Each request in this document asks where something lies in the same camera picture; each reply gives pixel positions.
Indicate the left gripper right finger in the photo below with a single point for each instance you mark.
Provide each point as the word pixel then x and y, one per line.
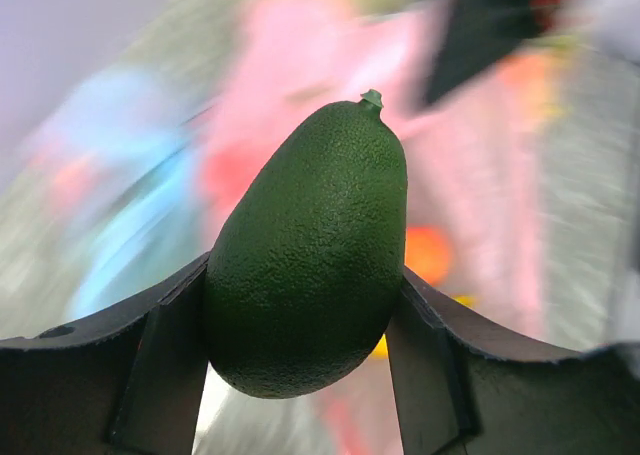
pixel 464 384

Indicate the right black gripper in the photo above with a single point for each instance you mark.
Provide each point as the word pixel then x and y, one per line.
pixel 477 34

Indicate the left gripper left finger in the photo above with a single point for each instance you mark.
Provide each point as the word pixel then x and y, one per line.
pixel 125 380

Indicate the green avocado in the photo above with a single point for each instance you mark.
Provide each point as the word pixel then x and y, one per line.
pixel 303 278

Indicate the pink plastic bag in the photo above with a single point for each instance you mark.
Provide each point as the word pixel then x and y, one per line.
pixel 473 227

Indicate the blue tied plastic bag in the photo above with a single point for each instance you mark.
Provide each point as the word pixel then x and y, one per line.
pixel 120 163

